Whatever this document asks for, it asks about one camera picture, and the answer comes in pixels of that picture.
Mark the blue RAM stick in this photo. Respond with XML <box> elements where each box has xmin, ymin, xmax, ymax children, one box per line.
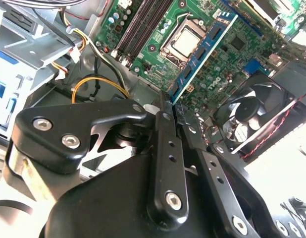
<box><xmin>167</xmin><ymin>12</ymin><xmax>239</xmax><ymax>103</ymax></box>

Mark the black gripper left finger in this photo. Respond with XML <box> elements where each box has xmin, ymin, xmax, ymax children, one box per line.
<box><xmin>3</xmin><ymin>91</ymin><xmax>190</xmax><ymax>224</ymax></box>

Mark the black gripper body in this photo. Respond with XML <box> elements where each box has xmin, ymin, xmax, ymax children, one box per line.
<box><xmin>39</xmin><ymin>119</ymin><xmax>237</xmax><ymax>238</ymax></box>

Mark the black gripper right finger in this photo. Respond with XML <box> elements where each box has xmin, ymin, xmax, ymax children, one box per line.
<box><xmin>174</xmin><ymin>102</ymin><xmax>306</xmax><ymax>238</ymax></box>

